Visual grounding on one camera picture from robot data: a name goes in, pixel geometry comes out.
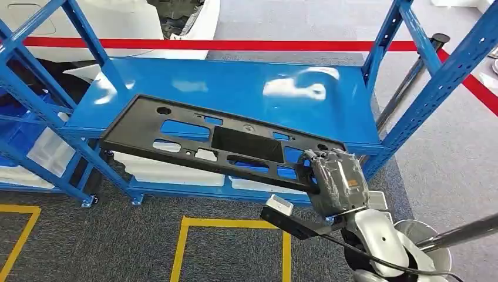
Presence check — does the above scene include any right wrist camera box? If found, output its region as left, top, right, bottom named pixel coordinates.
left=260, top=194, right=345, bottom=241

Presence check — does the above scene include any yellow floor tape square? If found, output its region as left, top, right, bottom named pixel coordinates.
left=170, top=216, right=292, bottom=282

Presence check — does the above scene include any blue metal shelf rack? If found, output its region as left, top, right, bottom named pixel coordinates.
left=0, top=39, right=98, bottom=208
left=0, top=0, right=498, bottom=207

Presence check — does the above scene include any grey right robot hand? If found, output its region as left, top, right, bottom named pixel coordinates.
left=297, top=149, right=371, bottom=217

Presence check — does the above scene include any red barrier belt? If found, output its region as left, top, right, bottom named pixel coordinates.
left=438, top=48, right=498, bottom=118
left=23, top=36, right=419, bottom=52

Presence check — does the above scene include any grey floor socket box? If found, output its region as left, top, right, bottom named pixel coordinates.
left=367, top=190, right=390, bottom=213

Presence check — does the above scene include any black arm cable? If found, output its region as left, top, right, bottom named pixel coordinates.
left=322, top=234, right=464, bottom=282

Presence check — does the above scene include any blue plastic crate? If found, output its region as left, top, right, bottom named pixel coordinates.
left=227, top=155, right=312, bottom=182
left=0, top=91, right=59, bottom=156

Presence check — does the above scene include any chrome stanchion post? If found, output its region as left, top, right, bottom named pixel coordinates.
left=393, top=213, right=498, bottom=282
left=358, top=33, right=451, bottom=165

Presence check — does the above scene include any black plastic panel with cutouts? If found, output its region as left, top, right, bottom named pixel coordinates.
left=99, top=94, right=347, bottom=194

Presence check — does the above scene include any white car body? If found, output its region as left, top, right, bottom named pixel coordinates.
left=0, top=0, right=221, bottom=85

